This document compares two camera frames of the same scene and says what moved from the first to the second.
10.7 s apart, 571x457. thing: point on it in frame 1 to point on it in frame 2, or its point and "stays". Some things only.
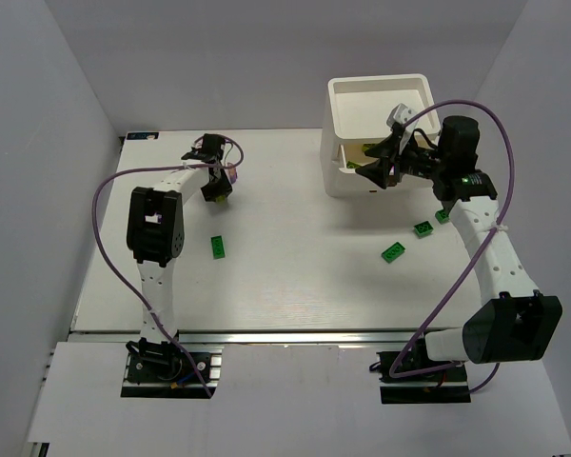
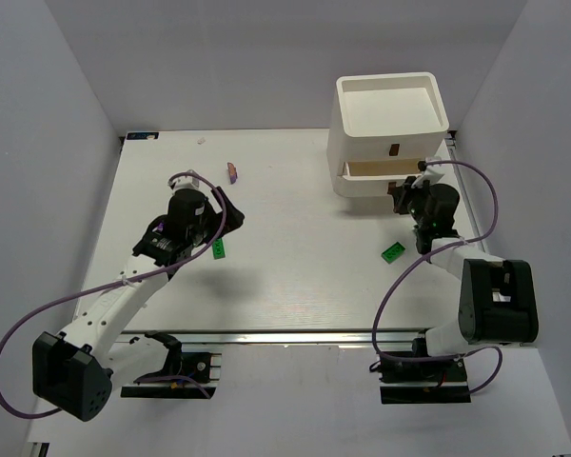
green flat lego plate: x=217 y=245 stays
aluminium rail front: x=252 y=338 stays
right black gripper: x=395 y=166 to x=404 y=199
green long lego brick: x=393 y=252 stays
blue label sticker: x=142 y=135 stays
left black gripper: x=216 y=188 to x=224 y=221
